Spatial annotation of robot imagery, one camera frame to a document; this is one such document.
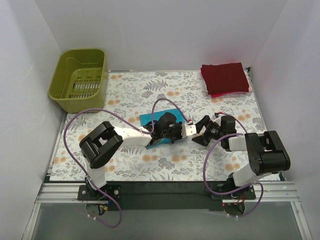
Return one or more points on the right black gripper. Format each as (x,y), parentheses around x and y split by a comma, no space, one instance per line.
(208,130)

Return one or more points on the pink folded t shirt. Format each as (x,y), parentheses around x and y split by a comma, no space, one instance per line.
(230,93)

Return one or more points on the teal t shirt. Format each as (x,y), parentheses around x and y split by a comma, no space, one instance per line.
(146,118)

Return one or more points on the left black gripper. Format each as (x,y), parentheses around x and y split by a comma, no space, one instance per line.
(176,130)

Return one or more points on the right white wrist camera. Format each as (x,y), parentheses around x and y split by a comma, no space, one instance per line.
(217,117)

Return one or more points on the floral patterned table mat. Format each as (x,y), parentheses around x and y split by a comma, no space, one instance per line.
(131,94)

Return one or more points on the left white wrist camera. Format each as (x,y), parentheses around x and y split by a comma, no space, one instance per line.
(188,129)

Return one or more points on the aluminium frame rail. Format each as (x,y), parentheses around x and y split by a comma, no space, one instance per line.
(58,192)

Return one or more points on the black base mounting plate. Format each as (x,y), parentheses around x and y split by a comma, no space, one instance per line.
(169,195)

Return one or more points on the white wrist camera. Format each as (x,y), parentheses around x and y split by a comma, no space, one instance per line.
(217,117)
(188,129)

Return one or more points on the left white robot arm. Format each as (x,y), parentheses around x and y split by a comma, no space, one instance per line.
(99,146)

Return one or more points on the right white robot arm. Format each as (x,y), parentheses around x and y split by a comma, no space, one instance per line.
(266,152)

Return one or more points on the olive green plastic basket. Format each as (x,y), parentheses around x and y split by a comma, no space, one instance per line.
(79,81)

